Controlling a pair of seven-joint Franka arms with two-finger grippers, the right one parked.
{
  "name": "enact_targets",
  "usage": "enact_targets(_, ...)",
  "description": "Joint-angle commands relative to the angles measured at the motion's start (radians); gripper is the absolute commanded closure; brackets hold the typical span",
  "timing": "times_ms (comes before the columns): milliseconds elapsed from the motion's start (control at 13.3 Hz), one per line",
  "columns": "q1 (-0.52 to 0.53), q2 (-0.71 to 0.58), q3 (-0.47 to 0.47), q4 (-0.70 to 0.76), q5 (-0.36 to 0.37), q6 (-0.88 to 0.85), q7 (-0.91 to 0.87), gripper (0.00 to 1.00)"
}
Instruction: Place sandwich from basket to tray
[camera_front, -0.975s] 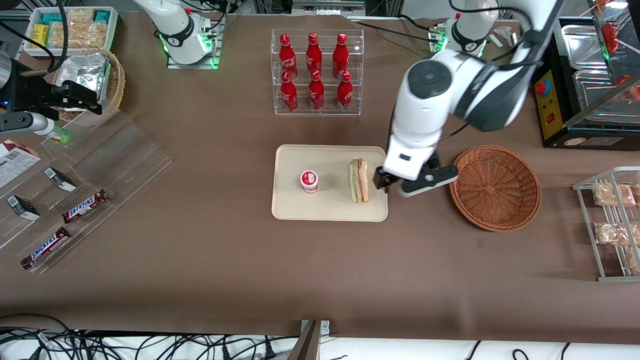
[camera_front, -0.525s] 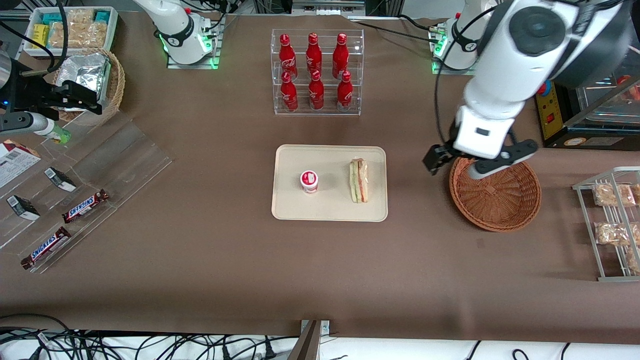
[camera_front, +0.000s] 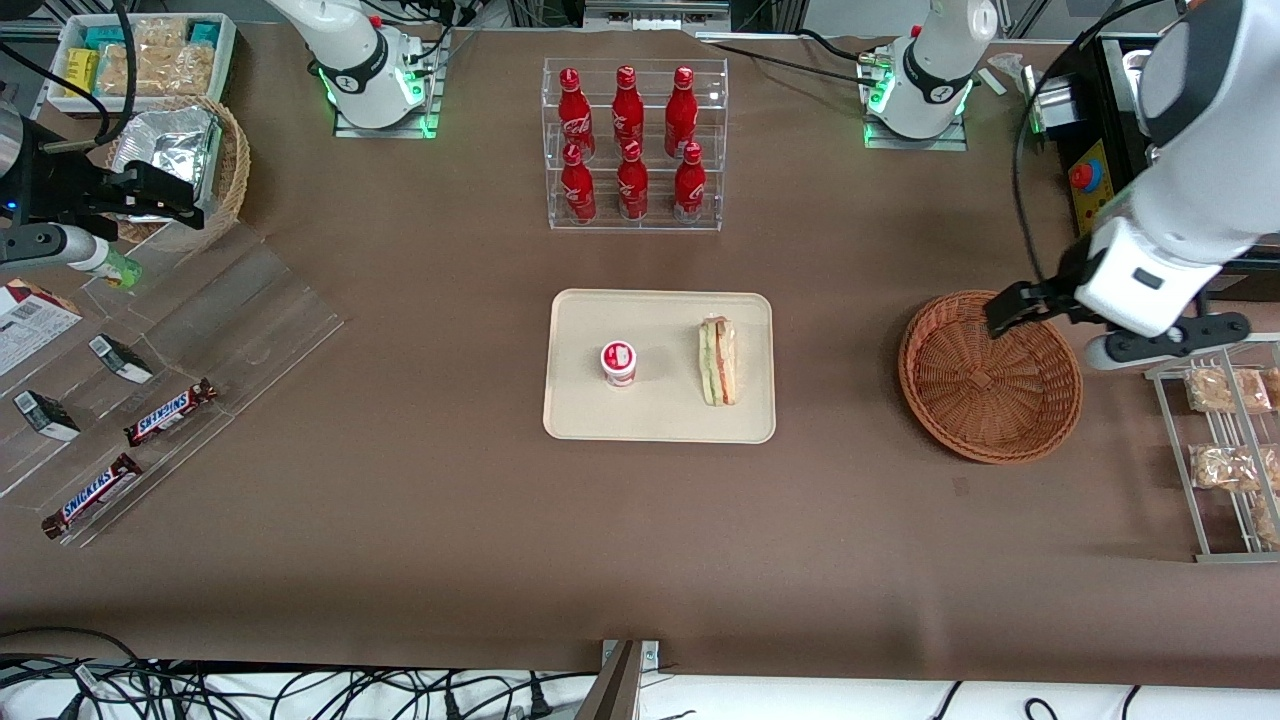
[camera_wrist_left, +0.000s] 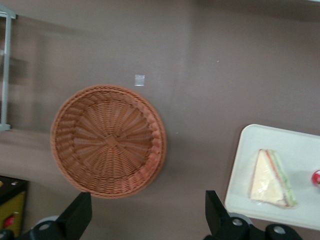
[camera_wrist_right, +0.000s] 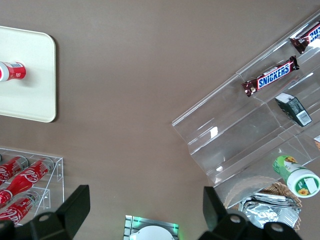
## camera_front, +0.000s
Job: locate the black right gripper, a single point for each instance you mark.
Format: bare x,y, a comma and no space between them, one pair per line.
62,186

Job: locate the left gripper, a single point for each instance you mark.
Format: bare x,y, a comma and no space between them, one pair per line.
1072,278

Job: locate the triangle sandwich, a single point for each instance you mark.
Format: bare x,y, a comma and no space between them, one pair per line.
718,365

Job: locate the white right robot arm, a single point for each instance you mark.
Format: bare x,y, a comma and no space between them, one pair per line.
345,50

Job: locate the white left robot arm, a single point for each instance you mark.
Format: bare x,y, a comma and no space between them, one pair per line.
1200,200

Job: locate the light tan wicker basket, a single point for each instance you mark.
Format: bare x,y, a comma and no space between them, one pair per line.
232,180

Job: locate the brown round wicker basket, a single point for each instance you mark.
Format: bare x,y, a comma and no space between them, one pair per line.
1000,420

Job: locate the cream plastic tray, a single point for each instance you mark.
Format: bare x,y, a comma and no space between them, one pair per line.
580,330

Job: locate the silver foil bag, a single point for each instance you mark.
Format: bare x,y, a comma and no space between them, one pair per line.
170,135

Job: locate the small green packet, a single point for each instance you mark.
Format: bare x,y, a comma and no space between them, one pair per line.
122,270

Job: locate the black food warmer appliance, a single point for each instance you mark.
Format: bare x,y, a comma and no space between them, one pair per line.
1092,210

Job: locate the clear bag of crackers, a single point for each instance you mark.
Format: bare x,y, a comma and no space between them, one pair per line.
160,33
125,70
182,70

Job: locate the yellow snack packet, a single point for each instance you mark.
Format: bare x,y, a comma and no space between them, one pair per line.
82,72

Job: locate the white plastic snack bin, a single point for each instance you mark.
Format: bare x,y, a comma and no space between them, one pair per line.
225,60

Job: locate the teal snack packet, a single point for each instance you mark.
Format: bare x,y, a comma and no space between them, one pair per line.
102,37
204,33

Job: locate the small black white box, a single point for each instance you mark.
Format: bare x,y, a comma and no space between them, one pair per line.
45,415
120,358

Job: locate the clear acrylic tiered display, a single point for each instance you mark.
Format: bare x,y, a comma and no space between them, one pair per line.
260,310

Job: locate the red white printed carton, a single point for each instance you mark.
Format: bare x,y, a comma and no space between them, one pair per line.
30,325

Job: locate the clear bag of granola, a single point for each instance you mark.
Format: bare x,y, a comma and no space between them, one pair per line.
1225,390
1268,522
1274,385
1230,468

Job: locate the snickers chocolate bar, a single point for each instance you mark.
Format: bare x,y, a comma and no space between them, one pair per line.
170,412
92,496

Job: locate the crumpled clear plastic wrap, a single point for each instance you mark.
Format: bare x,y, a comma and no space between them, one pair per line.
1005,70

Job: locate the red cola bottle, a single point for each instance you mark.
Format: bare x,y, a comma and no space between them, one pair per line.
577,190
689,190
627,108
572,112
632,188
680,110

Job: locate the clear acrylic bottle rack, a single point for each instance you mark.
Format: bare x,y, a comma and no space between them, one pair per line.
657,206

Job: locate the red white lidded cup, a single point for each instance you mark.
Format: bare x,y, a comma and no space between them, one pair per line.
619,362

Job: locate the brown table cover sheet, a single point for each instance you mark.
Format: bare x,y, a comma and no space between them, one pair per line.
400,560

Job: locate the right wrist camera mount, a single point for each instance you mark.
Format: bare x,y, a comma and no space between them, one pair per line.
50,246

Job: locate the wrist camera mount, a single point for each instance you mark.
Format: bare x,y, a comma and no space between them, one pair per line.
1130,350
50,246

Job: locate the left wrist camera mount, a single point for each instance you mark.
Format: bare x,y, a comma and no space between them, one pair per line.
1130,350

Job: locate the aluminium frame rail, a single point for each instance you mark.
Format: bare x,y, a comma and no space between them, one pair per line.
655,12

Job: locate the metal mount bracket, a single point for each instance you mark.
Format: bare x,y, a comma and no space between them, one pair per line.
620,690

